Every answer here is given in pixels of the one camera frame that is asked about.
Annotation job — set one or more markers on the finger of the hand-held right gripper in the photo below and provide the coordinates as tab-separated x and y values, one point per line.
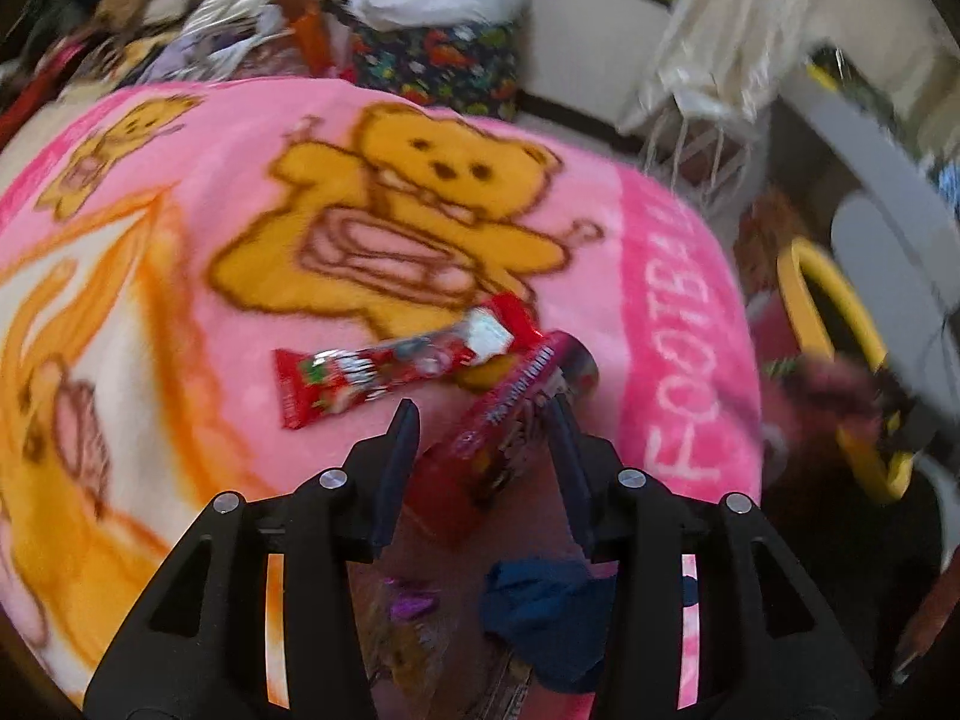
847	390

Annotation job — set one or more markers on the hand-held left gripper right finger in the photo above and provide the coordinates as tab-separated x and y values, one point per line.
571	480

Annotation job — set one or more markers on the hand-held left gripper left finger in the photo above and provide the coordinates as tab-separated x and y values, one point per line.
394	480

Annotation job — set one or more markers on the yellow bin with black liner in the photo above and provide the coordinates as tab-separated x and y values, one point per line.
840	315

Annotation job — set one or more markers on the red snack packet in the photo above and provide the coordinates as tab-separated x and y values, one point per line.
495	435

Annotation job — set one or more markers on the red strawberry snack wrapper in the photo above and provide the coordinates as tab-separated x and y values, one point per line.
360	375

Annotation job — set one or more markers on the purple snack wrapper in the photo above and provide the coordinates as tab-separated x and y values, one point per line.
409	600

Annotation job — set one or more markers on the blue cloth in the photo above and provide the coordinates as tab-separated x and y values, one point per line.
547	615

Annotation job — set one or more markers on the grey desk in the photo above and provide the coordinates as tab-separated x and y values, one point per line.
877	157

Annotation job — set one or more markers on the pink printed bear blanket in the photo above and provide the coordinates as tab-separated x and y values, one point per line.
225	240

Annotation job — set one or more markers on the dinosaur print fabric basket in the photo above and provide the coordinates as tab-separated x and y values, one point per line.
442	64

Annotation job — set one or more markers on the orange paper bag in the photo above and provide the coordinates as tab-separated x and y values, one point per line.
315	34

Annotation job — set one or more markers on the pile of dark clothes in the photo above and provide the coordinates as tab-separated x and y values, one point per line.
67	15

